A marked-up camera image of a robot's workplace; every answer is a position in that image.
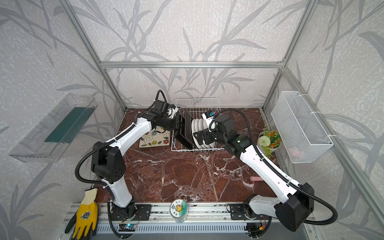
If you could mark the purple pink spoon toy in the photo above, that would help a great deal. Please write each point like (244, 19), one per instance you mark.
(256, 179)

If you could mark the pink item in basket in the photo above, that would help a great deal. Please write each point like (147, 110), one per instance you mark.
(295, 153)

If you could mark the white wire dish rack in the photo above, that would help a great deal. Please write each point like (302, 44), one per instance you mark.
(196, 107)

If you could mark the white ribbed flower pot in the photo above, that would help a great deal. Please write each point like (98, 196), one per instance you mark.
(269, 141)

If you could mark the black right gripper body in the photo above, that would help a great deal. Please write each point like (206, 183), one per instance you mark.
(201, 136)

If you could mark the round green labelled can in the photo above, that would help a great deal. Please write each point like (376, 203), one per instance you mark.
(179, 210)

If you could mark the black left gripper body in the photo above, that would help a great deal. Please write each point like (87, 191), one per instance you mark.
(181, 123)

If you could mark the black square plate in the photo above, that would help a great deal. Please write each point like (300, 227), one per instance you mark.
(180, 133)
(188, 130)

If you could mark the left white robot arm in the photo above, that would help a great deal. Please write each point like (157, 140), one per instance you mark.
(108, 160)

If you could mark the white round plate leftmost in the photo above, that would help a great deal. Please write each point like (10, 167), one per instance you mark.
(194, 130)

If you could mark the floral square plate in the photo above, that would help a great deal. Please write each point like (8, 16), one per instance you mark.
(155, 138)

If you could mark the white mesh wall basket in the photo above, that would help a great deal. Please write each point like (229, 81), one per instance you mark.
(299, 127)

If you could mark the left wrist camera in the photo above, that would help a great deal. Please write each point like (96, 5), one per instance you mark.
(171, 111)

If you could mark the yellow black work glove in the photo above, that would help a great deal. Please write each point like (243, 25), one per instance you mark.
(85, 220)

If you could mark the clear plastic wall shelf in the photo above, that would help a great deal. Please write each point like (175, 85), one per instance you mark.
(33, 149)

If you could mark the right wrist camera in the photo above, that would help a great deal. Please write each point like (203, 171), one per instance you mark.
(208, 116)

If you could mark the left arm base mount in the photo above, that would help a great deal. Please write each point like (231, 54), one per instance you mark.
(139, 212)

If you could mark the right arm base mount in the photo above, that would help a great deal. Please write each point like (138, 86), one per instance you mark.
(238, 212)

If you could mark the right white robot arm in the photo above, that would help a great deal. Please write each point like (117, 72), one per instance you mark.
(291, 205)

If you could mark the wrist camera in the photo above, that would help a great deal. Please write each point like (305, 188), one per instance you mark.
(171, 111)
(208, 116)

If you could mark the green mat in shelf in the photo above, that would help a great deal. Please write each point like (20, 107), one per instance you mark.
(70, 126)

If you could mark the aluminium frame rail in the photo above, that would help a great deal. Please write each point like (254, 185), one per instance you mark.
(361, 181)

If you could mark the green circuit board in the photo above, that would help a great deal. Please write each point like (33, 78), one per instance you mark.
(127, 227)

